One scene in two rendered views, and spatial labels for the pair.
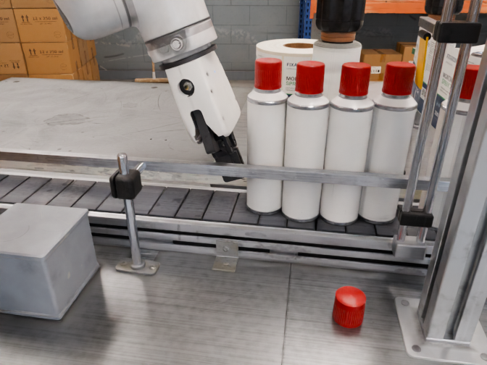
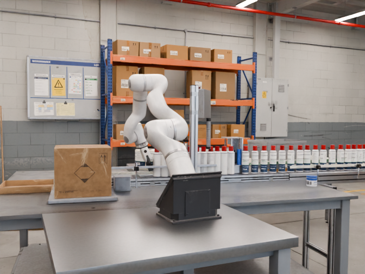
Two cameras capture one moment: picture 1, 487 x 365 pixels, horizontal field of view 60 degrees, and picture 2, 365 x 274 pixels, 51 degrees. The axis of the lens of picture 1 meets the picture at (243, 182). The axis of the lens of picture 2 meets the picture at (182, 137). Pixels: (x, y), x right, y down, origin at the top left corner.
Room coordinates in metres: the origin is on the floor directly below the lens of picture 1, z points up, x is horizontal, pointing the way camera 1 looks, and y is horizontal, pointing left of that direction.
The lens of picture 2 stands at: (-1.90, 0.90, 1.29)
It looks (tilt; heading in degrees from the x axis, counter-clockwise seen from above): 3 degrees down; 335
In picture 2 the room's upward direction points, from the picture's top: 1 degrees clockwise
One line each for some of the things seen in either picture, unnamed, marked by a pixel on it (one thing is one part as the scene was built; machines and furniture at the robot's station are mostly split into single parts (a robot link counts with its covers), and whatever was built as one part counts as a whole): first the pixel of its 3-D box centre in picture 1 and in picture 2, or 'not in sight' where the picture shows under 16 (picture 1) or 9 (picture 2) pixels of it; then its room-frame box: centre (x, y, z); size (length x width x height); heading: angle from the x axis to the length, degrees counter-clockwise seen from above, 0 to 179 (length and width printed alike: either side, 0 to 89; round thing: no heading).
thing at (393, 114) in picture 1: (387, 145); not in sight; (0.49, -0.18, 0.98); 0.05 x 0.05 x 0.20
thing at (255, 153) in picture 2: not in sight; (255, 159); (0.40, -0.75, 0.98); 0.05 x 0.05 x 0.20
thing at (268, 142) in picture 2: not in sight; (276, 149); (1.80, -2.09, 0.91); 0.60 x 0.40 x 0.22; 92
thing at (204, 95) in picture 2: not in sight; (200, 104); (0.38, -0.29, 1.38); 0.17 x 0.10 x 0.19; 136
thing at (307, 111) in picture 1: (304, 144); (164, 161); (0.50, -0.08, 0.98); 0.05 x 0.05 x 0.20
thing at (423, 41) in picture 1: (421, 59); not in sight; (0.47, -0.19, 1.09); 0.03 x 0.01 x 0.06; 171
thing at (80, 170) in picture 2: not in sight; (82, 169); (0.29, 0.51, 0.99); 0.30 x 0.24 x 0.27; 82
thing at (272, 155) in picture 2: not in sight; (272, 159); (0.37, -0.90, 0.98); 0.05 x 0.05 x 0.20
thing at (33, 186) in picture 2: not in sight; (27, 186); (0.64, 0.79, 0.85); 0.30 x 0.26 x 0.04; 81
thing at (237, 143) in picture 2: not in sight; (232, 154); (0.51, -0.63, 1.01); 0.14 x 0.13 x 0.26; 81
